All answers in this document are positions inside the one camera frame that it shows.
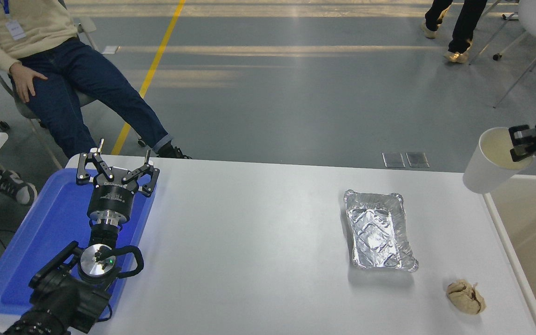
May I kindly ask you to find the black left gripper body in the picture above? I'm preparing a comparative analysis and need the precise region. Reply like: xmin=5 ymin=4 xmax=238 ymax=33
xmin=87 ymin=170 xmax=140 ymax=215

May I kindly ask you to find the white paper cup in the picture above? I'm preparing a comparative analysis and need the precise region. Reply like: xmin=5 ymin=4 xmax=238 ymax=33
xmin=462 ymin=127 xmax=535 ymax=194

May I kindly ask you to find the seated person's right hand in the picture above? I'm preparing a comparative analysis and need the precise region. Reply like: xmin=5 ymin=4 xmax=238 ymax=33
xmin=8 ymin=62 xmax=49 ymax=104

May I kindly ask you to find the blue plastic tray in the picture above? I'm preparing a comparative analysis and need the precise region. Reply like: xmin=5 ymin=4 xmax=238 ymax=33
xmin=0 ymin=168 xmax=157 ymax=322

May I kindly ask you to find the large pale bin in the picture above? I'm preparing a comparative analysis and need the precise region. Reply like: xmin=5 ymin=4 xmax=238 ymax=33
xmin=482 ymin=174 xmax=536 ymax=335

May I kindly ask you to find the grey office chair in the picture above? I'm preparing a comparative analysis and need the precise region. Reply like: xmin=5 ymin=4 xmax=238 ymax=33
xmin=0 ymin=0 xmax=147 ymax=170

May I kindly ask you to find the grey metal floor plate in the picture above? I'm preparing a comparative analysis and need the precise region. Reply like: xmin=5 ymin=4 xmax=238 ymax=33
xmin=406 ymin=152 xmax=430 ymax=168
xmin=382 ymin=152 xmax=406 ymax=168

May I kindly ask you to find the white chair with metal legs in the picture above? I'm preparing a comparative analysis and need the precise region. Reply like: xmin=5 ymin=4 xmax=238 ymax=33
xmin=470 ymin=0 xmax=536 ymax=108

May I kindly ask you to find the standing person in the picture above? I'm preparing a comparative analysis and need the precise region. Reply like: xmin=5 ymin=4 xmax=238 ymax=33
xmin=421 ymin=0 xmax=488 ymax=64

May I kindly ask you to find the seated person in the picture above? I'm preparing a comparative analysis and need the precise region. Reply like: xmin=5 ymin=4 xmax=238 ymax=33
xmin=0 ymin=0 xmax=192 ymax=206

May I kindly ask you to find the white name badge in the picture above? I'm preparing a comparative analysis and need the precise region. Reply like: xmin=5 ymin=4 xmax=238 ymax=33
xmin=5 ymin=19 xmax=27 ymax=40

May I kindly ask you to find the crumpled tan paper ball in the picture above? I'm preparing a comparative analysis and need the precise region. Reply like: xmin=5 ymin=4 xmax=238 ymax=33
xmin=446 ymin=279 xmax=486 ymax=315

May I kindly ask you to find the silver foil tray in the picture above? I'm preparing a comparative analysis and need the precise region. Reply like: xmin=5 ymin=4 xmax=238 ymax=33
xmin=344 ymin=189 xmax=419 ymax=273

